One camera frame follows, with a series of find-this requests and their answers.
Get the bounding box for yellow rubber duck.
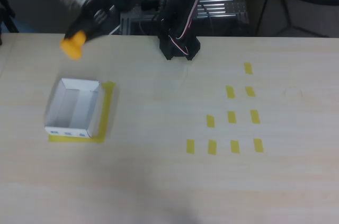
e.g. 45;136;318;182
60;30;87;61

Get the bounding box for white cardboard box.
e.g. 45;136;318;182
44;77;104;139

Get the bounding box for black tripod leg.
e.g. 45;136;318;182
0;0;20;34

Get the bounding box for yellow tape corner outline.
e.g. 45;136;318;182
48;82;116;144

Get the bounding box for black metal table legs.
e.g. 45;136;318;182
254;0;331;38

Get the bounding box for red white servo cable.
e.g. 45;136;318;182
123;0;205;56

